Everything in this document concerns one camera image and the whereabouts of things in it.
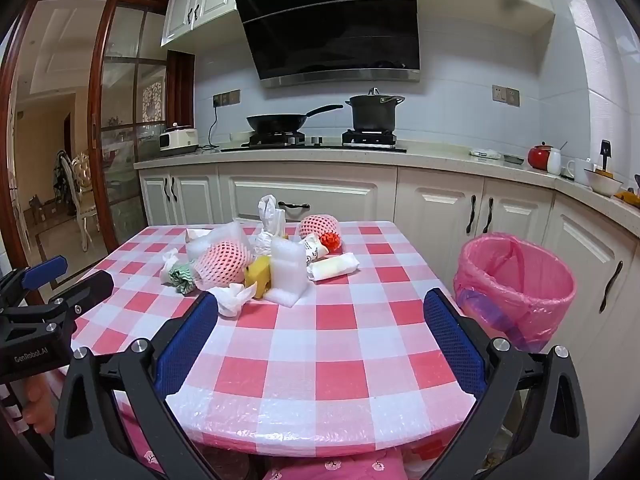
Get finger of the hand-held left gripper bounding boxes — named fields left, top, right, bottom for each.
left=0, top=256, right=68, bottom=309
left=0, top=270, right=115, bottom=350

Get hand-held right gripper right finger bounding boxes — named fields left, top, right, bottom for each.
left=422, top=287, right=591, bottom=480

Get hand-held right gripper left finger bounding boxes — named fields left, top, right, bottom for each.
left=52, top=290, right=221, bottom=480

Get white tissue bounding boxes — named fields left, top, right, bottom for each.
left=206, top=282, right=259, bottom=318
left=161, top=249, right=181, bottom=286

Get green white wrapper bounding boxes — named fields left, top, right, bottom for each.
left=167, top=262, right=198, bottom=295

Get large pink foam fruit net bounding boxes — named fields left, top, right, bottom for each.
left=192, top=241, right=255, bottom=292

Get pink bagged trash bin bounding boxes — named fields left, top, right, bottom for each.
left=454, top=232, right=577, bottom=353

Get yellow sponge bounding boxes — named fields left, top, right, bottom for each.
left=244, top=255, right=273, bottom=300

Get white foam sheet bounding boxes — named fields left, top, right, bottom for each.
left=263, top=236, right=312, bottom=307

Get white paper packet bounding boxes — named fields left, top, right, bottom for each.
left=306, top=252, right=361, bottom=282

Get white plastic bag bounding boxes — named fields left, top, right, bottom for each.
left=250, top=194, right=288, bottom=257

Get white printed paper wrapper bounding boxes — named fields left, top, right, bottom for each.
left=299, top=232, right=331, bottom=263

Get small pink foam fruit net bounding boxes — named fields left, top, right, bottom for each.
left=299, top=214, right=341, bottom=241

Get person's left hand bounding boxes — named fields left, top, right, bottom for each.
left=20, top=374, right=57, bottom=437

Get ornate dining chair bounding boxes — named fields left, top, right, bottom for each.
left=70, top=155, right=101, bottom=251

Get red checkered tablecloth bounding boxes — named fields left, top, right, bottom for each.
left=65, top=220, right=481, bottom=461

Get white lower cabinets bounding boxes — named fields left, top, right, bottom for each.
left=137, top=162, right=640, bottom=411

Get pink floral cushion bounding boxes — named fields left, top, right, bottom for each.
left=112, top=395, right=416, bottom=480

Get wooden glass sliding door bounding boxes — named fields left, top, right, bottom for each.
left=85, top=0, right=196, bottom=281

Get white rice cooker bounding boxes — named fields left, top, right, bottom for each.
left=158, top=122, right=201, bottom=156

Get white stone countertop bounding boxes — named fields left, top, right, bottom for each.
left=134, top=142, right=640, bottom=238

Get white mug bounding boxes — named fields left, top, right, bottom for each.
left=566, top=158, right=596, bottom=186

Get white bowl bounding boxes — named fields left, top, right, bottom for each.
left=584, top=169, right=624, bottom=198

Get black gas stove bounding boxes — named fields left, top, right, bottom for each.
left=220, top=129, right=408, bottom=154

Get black wok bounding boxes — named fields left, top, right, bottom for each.
left=246, top=104, right=345, bottom=133

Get black stock pot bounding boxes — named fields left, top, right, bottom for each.
left=345, top=88, right=406, bottom=132

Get black range hood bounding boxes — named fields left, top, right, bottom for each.
left=234, top=0, right=422, bottom=88

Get black power cable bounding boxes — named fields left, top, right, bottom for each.
left=199, top=102, right=221, bottom=152

